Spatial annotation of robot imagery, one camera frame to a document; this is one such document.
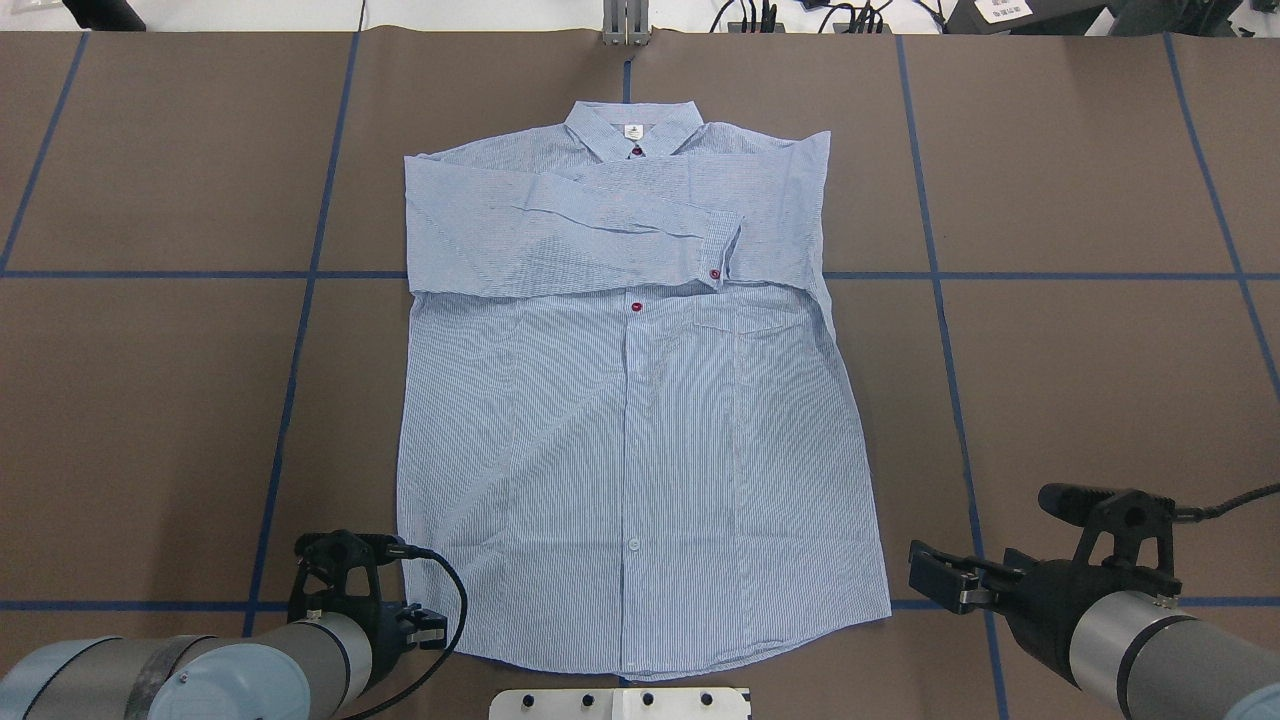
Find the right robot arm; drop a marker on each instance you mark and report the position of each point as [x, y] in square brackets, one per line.
[1114, 634]

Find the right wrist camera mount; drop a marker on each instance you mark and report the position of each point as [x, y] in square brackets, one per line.
[1126, 542]

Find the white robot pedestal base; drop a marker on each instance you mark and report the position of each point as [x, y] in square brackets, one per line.
[623, 703]

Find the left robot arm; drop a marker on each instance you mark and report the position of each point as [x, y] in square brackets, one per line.
[312, 668]

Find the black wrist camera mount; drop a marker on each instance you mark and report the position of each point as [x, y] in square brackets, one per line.
[340, 571]

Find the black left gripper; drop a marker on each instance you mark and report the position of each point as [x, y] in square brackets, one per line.
[388, 637]

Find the light blue striped shirt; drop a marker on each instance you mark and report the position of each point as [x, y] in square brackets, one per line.
[627, 422]

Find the grey aluminium frame post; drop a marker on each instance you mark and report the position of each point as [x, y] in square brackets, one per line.
[626, 23]

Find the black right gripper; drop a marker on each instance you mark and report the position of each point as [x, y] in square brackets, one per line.
[1040, 592]

